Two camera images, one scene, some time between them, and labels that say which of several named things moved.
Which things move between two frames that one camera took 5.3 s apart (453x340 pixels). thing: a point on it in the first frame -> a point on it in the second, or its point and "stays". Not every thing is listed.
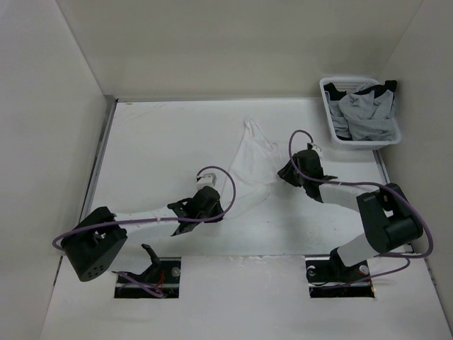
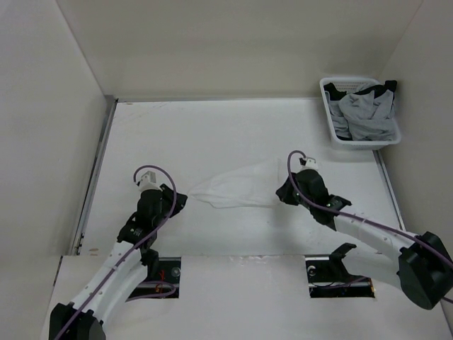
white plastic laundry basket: (348, 84) stays
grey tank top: (364, 117) stays
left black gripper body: (214, 210) -> (159, 217)
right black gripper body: (295, 159) -> (306, 197)
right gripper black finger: (289, 173) -> (289, 194)
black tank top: (334, 93) stays
